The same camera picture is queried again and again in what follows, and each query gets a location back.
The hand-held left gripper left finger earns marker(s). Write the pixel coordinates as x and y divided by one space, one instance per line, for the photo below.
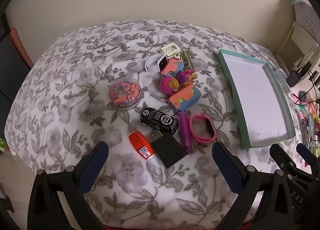
93 167

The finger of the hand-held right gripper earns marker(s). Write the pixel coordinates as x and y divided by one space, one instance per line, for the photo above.
305 151
280 156

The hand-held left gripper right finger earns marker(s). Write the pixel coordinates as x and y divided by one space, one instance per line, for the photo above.
227 167

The orange glue bottle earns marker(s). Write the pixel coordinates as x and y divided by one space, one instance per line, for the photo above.
140 145

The teal white cardboard tray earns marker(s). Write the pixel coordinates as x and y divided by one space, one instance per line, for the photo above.
260 100

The black plug charger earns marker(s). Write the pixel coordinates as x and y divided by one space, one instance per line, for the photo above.
168 151

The clear round toy container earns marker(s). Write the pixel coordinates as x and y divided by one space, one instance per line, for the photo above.
125 92

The black toy car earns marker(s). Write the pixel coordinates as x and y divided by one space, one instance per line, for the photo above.
160 120

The orange blue plastic toy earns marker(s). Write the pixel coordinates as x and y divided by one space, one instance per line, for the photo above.
170 67
182 98

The pink tan puppy figure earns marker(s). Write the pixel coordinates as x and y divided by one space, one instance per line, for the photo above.
168 85

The gold building model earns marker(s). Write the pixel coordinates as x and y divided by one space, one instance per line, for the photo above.
187 60

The white smartwatch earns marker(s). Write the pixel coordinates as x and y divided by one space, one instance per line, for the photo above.
153 64

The cream plastic socket adapter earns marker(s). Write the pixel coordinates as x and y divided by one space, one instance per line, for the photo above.
170 50

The pile of colourful stationery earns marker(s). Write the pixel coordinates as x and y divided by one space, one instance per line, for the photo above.
310 125

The round colourful tin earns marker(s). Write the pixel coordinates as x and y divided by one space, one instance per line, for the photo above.
303 95

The purple stick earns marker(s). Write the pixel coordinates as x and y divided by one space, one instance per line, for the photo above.
185 130

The black power adapter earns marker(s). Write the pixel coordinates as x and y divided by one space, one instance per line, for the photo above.
293 78

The white power bank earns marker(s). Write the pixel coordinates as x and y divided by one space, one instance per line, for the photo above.
282 80

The floral blanket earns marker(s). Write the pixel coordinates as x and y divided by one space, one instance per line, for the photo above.
75 70

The cream wooden shelf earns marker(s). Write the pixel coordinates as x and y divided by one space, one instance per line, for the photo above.
295 42

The dark red-edged furniture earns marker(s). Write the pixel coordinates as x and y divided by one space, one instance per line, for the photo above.
10 65

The white printed paper sheet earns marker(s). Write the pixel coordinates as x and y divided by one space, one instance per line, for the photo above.
303 12

